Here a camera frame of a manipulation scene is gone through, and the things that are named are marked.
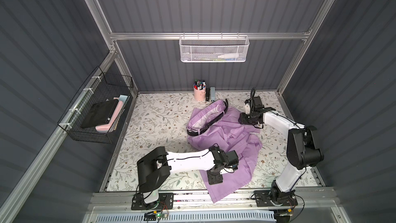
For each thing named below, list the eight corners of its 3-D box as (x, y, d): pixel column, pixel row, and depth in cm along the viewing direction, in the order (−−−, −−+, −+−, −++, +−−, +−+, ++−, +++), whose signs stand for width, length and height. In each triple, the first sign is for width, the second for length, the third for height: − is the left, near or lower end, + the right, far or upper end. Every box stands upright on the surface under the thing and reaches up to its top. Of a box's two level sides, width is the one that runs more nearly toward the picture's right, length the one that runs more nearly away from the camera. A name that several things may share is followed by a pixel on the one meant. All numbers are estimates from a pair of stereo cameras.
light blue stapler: (209, 102, 113) (210, 99, 111) (209, 89, 122) (209, 86, 120) (216, 102, 113) (216, 99, 111) (214, 89, 122) (215, 86, 120)
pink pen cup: (193, 101, 117) (192, 91, 109) (193, 94, 122) (193, 84, 114) (206, 101, 117) (206, 91, 109) (206, 94, 122) (206, 84, 114)
